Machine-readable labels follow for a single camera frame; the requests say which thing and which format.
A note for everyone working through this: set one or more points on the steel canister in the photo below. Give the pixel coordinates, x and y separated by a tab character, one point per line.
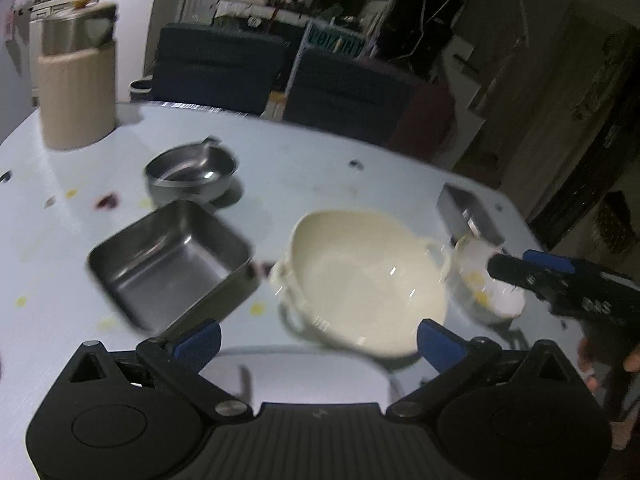
70	32

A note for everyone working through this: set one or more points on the mesh basket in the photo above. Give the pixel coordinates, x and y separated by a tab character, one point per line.
614	222

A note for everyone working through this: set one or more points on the person's right hand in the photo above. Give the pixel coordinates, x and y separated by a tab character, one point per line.
592	360

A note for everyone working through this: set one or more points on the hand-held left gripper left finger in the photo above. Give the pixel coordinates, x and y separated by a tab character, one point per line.
199	344

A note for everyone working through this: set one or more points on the maroon armchair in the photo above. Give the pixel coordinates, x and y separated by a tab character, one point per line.
435	125

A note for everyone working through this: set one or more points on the round steel bowl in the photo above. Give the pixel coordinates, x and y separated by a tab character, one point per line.
192	172

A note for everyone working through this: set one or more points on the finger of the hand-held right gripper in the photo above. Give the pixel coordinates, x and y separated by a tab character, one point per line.
515	270

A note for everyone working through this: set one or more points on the square steel tray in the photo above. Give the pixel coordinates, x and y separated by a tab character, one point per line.
170	265

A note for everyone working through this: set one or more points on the teal box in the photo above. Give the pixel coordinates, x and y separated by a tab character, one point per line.
337	41

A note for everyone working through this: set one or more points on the small rectangular steel tray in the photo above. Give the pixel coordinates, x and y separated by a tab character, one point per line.
467	207

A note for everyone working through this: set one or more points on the white floral bowl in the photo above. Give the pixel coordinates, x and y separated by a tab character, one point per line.
480	280

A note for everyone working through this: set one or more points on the beige ribbed container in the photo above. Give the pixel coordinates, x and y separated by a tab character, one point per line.
75	100

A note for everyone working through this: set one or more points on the dark blue chair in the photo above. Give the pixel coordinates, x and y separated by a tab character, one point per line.
350	95
215	67

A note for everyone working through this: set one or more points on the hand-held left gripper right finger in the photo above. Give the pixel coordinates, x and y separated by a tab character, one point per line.
440	347

